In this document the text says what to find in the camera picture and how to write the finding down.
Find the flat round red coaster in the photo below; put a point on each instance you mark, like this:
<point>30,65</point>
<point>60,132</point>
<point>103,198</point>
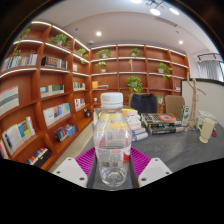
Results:
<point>214,133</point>

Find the cream plastic cup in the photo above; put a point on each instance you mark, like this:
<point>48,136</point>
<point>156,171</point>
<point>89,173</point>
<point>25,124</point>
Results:
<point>206,130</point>

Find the clear plastic water bottle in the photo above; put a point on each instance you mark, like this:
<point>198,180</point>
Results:
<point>111,140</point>

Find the ceiling air vent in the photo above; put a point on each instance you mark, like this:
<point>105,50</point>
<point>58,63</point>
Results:
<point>165,21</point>

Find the ceiling lights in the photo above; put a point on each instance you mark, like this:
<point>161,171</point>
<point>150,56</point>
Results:
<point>155,11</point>

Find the white book with yellow cover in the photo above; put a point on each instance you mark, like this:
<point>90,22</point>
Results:
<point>131,115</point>

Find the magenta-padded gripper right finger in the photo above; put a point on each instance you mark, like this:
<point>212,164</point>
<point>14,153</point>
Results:
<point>153,170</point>

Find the tall green white carton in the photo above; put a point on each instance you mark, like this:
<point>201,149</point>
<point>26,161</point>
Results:
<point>185,115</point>

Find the black track light rail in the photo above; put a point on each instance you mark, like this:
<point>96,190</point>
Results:
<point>208,54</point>

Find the thick black book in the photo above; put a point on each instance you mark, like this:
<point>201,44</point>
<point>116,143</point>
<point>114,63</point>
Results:
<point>163,129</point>

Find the flat green white box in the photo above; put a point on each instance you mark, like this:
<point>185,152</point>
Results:
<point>200,124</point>

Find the grey curtain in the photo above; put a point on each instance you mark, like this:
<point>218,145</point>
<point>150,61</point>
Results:
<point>210,70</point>

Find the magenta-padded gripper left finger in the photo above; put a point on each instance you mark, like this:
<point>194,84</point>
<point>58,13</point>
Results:
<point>71,170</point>

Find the pale blue white book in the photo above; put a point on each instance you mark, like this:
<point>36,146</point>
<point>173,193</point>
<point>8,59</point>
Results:
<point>140,135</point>

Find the orange wooden shelf unit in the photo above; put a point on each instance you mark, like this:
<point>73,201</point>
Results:
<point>56,83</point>

